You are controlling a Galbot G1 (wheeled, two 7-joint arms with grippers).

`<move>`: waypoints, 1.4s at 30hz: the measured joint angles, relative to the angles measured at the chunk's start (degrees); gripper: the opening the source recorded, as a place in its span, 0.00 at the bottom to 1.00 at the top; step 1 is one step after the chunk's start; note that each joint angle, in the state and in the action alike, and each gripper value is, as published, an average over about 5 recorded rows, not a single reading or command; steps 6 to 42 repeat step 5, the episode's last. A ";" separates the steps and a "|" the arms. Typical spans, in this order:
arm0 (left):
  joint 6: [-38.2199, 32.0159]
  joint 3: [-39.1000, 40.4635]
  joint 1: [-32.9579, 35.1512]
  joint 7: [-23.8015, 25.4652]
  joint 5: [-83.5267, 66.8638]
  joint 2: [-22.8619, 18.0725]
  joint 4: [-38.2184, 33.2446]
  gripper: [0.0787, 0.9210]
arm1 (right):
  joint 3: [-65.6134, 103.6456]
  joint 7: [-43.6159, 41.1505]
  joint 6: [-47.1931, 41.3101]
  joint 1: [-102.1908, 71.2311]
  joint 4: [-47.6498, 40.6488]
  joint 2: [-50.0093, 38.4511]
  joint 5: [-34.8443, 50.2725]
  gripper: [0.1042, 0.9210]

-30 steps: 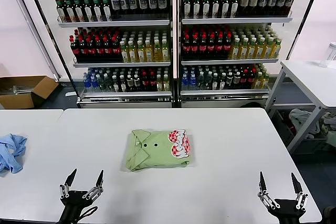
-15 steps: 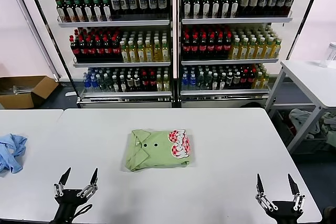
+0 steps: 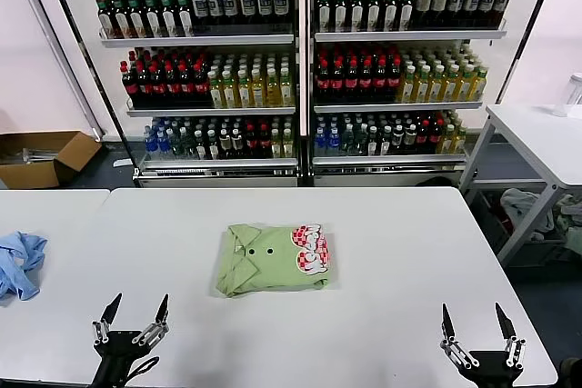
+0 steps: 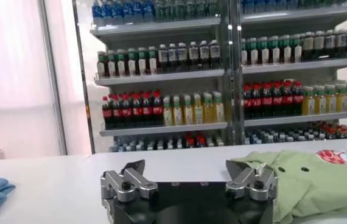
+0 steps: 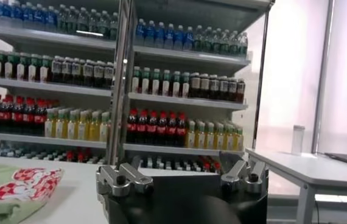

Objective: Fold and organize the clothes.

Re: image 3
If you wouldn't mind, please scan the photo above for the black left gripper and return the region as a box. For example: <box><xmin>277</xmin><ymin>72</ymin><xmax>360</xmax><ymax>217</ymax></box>
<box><xmin>90</xmin><ymin>293</ymin><xmax>171</xmax><ymax>388</ymax></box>

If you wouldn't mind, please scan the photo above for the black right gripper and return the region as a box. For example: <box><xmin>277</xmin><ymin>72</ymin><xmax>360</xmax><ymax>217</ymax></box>
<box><xmin>439</xmin><ymin>302</ymin><xmax>527</xmax><ymax>388</ymax></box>

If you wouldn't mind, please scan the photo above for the light green t-shirt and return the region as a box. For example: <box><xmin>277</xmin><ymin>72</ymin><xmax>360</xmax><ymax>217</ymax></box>
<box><xmin>214</xmin><ymin>222</ymin><xmax>338</xmax><ymax>297</ymax></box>

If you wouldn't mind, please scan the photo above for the dark laundry crate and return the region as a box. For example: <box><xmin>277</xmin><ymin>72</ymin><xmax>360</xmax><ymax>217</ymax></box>
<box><xmin>475</xmin><ymin>191</ymin><xmax>574</xmax><ymax>268</ymax></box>

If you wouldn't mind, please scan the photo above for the crumpled blue cloth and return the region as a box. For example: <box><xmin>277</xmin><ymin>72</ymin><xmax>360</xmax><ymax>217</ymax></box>
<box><xmin>0</xmin><ymin>230</ymin><xmax>48</xmax><ymax>302</ymax></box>

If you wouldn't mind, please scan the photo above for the grey cloth pile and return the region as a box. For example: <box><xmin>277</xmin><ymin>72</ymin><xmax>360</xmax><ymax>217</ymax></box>
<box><xmin>499</xmin><ymin>187</ymin><xmax>556</xmax><ymax>243</ymax></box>

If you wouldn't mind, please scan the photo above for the pale green cloth pile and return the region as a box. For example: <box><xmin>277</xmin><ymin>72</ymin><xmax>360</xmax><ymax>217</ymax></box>
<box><xmin>552</xmin><ymin>193</ymin><xmax>582</xmax><ymax>256</ymax></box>

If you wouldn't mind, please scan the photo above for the open cardboard box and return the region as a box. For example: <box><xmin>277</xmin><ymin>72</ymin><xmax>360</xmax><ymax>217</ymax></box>
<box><xmin>0</xmin><ymin>130</ymin><xmax>102</xmax><ymax>190</ymax></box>

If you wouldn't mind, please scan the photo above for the metal rods bundle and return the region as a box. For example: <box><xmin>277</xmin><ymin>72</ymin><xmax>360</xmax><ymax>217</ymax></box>
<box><xmin>8</xmin><ymin>146</ymin><xmax>58</xmax><ymax>166</ymax></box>

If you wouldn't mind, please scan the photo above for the red cap cola bottle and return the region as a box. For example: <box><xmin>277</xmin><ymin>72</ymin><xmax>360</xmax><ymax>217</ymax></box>
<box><xmin>386</xmin><ymin>56</ymin><xmax>403</xmax><ymax>103</ymax></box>
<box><xmin>244</xmin><ymin>124</ymin><xmax>258</xmax><ymax>159</ymax></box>
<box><xmin>358</xmin><ymin>56</ymin><xmax>375</xmax><ymax>104</ymax></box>
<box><xmin>429</xmin><ymin>118</ymin><xmax>443</xmax><ymax>154</ymax></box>
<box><xmin>135</xmin><ymin>61</ymin><xmax>155</xmax><ymax>106</ymax></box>
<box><xmin>316</xmin><ymin>57</ymin><xmax>332</xmax><ymax>104</ymax></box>
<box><xmin>119</xmin><ymin>60</ymin><xmax>140</xmax><ymax>107</ymax></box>
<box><xmin>179</xmin><ymin>60</ymin><xmax>196</xmax><ymax>105</ymax></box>
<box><xmin>416</xmin><ymin>119</ymin><xmax>431</xmax><ymax>155</ymax></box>
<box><xmin>344</xmin><ymin>57</ymin><xmax>360</xmax><ymax>104</ymax></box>
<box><xmin>150</xmin><ymin>61</ymin><xmax>168</xmax><ymax>106</ymax></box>
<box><xmin>193</xmin><ymin>60</ymin><xmax>210</xmax><ymax>104</ymax></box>
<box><xmin>329</xmin><ymin>57</ymin><xmax>346</xmax><ymax>104</ymax></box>
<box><xmin>165</xmin><ymin>61</ymin><xmax>183</xmax><ymax>105</ymax></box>
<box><xmin>256</xmin><ymin>124</ymin><xmax>272</xmax><ymax>159</ymax></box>
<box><xmin>372</xmin><ymin>56</ymin><xmax>389</xmax><ymax>103</ymax></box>

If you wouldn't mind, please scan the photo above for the white side table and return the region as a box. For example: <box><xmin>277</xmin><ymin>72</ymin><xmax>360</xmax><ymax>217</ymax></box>
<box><xmin>458</xmin><ymin>103</ymin><xmax>582</xmax><ymax>267</ymax></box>

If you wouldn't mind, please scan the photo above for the clear plastic jar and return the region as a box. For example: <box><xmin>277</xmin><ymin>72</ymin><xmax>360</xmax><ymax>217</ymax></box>
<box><xmin>552</xmin><ymin>71</ymin><xmax>582</xmax><ymax>117</ymax></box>

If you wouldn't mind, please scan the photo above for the grey beverage display shelf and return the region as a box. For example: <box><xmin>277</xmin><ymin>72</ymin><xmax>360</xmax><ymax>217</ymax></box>
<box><xmin>305</xmin><ymin>0</ymin><xmax>510</xmax><ymax>188</ymax></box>
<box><xmin>67</xmin><ymin>0</ymin><xmax>305</xmax><ymax>189</ymax></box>

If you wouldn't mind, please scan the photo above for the dark tea bottle beige label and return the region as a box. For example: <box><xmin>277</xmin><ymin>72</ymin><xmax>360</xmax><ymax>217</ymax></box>
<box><xmin>431</xmin><ymin>0</ymin><xmax>450</xmax><ymax>29</ymax></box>
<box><xmin>416</xmin><ymin>0</ymin><xmax>434</xmax><ymax>29</ymax></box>

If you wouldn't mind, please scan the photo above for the black left gripper cable loop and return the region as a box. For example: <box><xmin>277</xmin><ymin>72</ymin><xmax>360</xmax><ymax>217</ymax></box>
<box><xmin>125</xmin><ymin>355</ymin><xmax>161</xmax><ymax>381</ymax></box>

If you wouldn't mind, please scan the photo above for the black slanted frame strip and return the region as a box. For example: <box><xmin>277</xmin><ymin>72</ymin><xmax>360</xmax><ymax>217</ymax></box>
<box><xmin>40</xmin><ymin>0</ymin><xmax>140</xmax><ymax>179</ymax></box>
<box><xmin>493</xmin><ymin>0</ymin><xmax>565</xmax><ymax>106</ymax></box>

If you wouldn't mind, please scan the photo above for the grey slanted wall strip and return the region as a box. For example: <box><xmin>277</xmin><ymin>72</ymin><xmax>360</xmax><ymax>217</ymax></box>
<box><xmin>8</xmin><ymin>0</ymin><xmax>105</xmax><ymax>141</ymax></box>

